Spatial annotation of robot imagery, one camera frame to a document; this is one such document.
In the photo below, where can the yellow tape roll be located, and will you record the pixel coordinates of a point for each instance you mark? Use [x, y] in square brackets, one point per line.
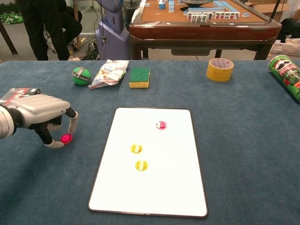
[219, 71]

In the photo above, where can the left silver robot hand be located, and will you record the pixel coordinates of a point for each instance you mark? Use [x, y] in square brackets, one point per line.
[39, 105]

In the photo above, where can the white snack bag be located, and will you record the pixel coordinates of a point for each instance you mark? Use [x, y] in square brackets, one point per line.
[107, 75]

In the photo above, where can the white plastic basket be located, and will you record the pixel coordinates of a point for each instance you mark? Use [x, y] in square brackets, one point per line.
[284, 48]

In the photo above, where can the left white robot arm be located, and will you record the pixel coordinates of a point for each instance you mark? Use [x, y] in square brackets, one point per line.
[5, 124]

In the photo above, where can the brown mahjong table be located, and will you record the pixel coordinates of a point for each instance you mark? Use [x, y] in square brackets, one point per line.
[204, 32]

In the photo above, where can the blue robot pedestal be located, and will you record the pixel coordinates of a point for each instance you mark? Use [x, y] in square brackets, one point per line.
[112, 35]

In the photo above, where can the dark slanted table leg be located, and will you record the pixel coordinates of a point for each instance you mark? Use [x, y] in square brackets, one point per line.
[9, 39]

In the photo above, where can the red character mahjong tile row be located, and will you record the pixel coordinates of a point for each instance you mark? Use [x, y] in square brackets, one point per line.
[227, 16]

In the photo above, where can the wooden post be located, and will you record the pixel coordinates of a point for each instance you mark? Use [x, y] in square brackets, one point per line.
[78, 44]

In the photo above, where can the bamboo mahjong tile row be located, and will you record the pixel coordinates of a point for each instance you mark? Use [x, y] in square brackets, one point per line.
[199, 18]

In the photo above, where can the standing person in black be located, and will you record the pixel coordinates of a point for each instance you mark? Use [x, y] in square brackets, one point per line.
[44, 28]

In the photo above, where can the pink round magnet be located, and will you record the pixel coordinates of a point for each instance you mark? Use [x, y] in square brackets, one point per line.
[161, 125]
[66, 138]

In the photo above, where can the orange round magnet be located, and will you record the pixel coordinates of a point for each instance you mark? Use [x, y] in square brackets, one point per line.
[141, 165]
[136, 148]

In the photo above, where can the green and yellow sponge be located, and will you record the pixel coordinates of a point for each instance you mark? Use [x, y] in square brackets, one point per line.
[139, 77]

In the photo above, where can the white magnetic board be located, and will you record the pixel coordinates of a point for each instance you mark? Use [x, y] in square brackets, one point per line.
[164, 182]

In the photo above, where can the black and red printed box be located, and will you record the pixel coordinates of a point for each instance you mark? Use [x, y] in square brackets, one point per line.
[21, 91]

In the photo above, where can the green Pringles can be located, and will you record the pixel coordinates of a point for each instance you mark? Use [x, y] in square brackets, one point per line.
[287, 75]

